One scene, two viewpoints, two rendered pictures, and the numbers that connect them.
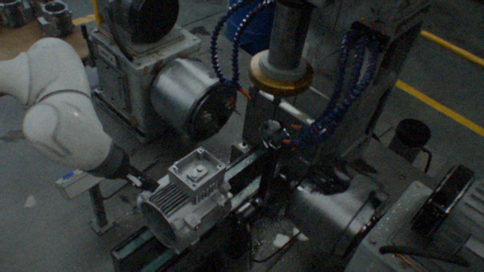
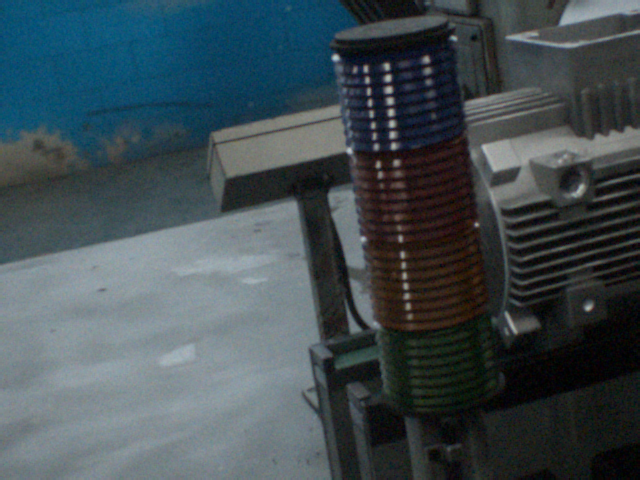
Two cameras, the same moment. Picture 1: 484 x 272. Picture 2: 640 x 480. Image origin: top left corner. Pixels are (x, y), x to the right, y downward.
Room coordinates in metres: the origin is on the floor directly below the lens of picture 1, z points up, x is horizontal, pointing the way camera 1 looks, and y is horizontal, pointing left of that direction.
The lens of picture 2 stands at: (-0.20, -0.29, 1.30)
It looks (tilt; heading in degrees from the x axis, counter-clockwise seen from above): 16 degrees down; 37
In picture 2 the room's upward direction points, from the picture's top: 9 degrees counter-clockwise
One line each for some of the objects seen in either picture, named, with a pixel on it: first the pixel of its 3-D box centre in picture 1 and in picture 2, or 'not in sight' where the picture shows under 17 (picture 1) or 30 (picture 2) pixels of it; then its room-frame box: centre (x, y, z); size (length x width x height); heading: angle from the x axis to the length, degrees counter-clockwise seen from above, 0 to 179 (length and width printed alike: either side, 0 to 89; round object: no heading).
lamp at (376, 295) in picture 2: not in sight; (425, 267); (0.30, 0.03, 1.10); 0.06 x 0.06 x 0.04
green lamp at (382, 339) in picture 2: not in sight; (437, 350); (0.30, 0.03, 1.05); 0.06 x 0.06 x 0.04
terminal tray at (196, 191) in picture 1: (197, 175); (610, 73); (0.71, 0.10, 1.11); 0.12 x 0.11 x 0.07; 144
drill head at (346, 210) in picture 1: (343, 211); not in sight; (0.71, -0.32, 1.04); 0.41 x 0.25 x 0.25; 52
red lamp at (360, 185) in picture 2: not in sight; (412, 181); (0.30, 0.03, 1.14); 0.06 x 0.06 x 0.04
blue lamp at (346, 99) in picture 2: not in sight; (400, 91); (0.30, 0.03, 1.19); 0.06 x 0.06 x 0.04
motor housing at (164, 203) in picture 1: (186, 204); (575, 201); (0.67, 0.13, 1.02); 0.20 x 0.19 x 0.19; 144
